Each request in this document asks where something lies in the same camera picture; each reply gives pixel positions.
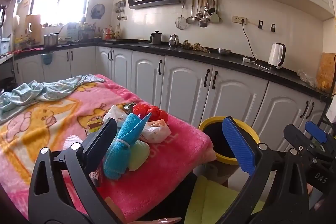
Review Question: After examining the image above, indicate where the cork board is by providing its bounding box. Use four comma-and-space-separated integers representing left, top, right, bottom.
316, 53, 336, 92

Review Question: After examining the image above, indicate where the red snack packet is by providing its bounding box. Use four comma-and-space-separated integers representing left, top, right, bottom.
89, 161, 105, 186

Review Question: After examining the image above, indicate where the wooden cutting board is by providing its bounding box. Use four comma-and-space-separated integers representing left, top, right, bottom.
24, 14, 42, 45

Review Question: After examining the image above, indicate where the white pleated paper liner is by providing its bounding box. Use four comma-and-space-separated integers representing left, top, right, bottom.
63, 135, 84, 149

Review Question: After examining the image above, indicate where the wall knife rack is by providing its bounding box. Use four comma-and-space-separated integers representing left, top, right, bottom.
115, 0, 126, 20

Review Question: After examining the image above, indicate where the steel ladle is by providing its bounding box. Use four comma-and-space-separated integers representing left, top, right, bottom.
186, 0, 196, 24

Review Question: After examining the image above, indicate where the pale green spatula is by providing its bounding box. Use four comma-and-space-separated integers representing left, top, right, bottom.
210, 0, 220, 23

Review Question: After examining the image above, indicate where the black kitchen countertop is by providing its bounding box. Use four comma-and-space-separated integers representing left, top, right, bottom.
13, 39, 332, 104

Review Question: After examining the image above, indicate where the steel cooking pot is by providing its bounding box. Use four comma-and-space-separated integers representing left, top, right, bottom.
43, 32, 59, 48

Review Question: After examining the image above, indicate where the blue scrubbing cloth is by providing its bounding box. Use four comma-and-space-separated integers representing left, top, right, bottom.
103, 112, 153, 180

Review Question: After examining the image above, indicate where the pile of ginger roots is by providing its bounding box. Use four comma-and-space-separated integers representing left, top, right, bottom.
181, 40, 210, 52

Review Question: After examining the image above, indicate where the small wall fan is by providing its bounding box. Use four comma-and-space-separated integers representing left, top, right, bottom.
91, 4, 106, 20

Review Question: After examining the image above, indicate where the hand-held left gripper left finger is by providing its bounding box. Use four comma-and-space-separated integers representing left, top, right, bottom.
28, 117, 124, 224

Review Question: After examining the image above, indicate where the pink printed blanket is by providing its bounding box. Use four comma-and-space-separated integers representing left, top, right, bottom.
0, 74, 217, 215

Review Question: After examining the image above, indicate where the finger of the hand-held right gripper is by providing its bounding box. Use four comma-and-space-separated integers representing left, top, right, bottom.
305, 120, 336, 151
283, 123, 313, 153

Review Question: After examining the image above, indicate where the black power cable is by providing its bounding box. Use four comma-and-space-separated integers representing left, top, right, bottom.
241, 22, 258, 60

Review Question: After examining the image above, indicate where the group of condiment bottles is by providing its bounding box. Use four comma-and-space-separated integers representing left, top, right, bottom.
102, 25, 121, 40

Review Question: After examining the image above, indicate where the red plastic bag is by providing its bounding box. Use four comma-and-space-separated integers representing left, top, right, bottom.
133, 105, 168, 125

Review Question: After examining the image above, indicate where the white electric kettle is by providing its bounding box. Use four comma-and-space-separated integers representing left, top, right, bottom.
268, 42, 286, 69

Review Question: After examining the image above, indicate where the white plastic bag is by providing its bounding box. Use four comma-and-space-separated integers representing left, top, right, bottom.
103, 105, 129, 125

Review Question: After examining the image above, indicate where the light blue cloth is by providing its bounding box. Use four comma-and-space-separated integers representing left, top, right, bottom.
0, 74, 107, 121

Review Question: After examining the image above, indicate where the white plastic storage box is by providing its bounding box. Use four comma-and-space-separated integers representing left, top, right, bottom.
0, 38, 11, 54

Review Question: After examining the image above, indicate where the yellow bin with black bag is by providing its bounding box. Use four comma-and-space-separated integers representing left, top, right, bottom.
198, 116, 260, 165

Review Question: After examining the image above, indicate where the wire mesh strainer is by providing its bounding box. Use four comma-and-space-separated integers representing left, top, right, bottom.
175, 0, 188, 30

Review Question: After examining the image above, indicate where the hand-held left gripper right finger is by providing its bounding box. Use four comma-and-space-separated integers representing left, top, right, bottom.
222, 116, 309, 224

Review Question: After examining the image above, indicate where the blue hanging container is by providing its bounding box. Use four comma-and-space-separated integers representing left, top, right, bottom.
41, 53, 54, 65

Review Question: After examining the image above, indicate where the clear plastic bag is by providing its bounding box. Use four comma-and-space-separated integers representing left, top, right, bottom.
297, 70, 317, 88

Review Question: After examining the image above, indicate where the person's left hand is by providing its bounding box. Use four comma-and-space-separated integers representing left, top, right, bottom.
143, 217, 182, 224

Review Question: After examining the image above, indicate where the dark metal teapot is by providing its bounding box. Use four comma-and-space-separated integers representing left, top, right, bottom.
150, 30, 163, 45

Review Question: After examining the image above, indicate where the green round scrubber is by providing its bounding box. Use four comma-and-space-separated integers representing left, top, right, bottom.
127, 141, 151, 171

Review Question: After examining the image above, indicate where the yellow-green cloth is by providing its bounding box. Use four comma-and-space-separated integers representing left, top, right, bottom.
184, 174, 265, 224

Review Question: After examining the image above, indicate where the white paper wrapper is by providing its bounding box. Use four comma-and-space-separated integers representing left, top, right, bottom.
142, 119, 172, 144

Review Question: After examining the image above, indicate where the person's right hand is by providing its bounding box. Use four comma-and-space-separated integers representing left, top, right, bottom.
307, 183, 328, 217

